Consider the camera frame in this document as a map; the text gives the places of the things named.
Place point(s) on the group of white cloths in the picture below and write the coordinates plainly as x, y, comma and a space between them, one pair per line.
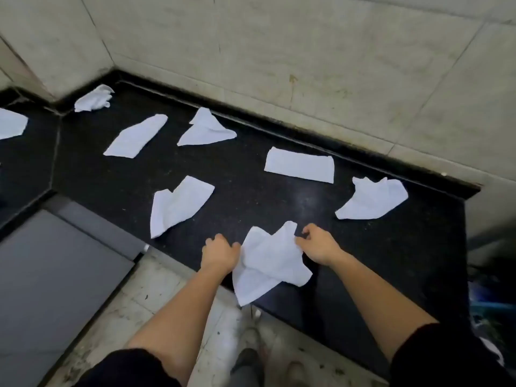
300, 165

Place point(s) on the person's grey trousers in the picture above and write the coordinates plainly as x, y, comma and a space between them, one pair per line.
246, 368

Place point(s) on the person's left hand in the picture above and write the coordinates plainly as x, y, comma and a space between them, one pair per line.
219, 255

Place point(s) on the person's left forearm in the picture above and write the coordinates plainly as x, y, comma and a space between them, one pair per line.
181, 318

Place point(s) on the grey cabinet door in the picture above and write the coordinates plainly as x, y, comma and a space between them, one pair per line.
52, 286

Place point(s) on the person's right hand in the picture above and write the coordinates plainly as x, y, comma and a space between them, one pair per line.
320, 245

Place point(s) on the white terry cloth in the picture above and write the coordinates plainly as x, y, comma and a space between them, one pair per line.
373, 199
181, 205
266, 261

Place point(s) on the blue plastic basket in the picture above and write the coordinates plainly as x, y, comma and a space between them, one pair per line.
496, 308

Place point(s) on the white bowl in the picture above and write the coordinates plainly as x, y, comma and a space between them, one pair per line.
492, 349

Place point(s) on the person's right forearm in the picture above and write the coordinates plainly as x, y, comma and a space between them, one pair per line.
375, 302

